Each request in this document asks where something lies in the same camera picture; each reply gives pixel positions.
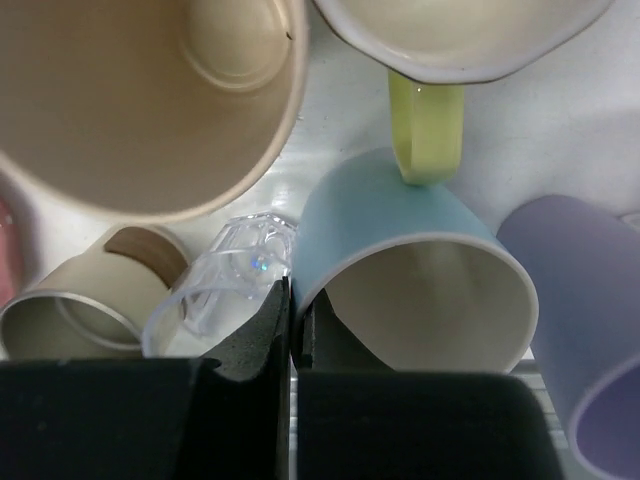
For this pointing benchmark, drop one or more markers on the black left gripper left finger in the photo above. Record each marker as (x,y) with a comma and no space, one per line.
(221,416)

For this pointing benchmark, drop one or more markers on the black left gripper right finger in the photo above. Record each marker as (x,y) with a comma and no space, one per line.
(359,419)

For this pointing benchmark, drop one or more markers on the blue ceramic mug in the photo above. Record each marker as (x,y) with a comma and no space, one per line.
(411,272)

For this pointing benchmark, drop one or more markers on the purple plastic cup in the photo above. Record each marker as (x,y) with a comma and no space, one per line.
(584,263)

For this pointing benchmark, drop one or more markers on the beige plastic cup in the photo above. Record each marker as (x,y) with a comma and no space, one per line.
(153,111)

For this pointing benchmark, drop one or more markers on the yellow-green faceted mug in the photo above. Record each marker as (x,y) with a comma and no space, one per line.
(433,49)

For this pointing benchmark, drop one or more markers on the clear glass tumbler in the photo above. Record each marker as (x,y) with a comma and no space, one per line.
(223,288)

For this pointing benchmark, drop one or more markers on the metal tin cup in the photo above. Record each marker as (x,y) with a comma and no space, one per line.
(96,304)

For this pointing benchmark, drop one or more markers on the pink speckled plate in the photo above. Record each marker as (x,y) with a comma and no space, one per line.
(11,258)

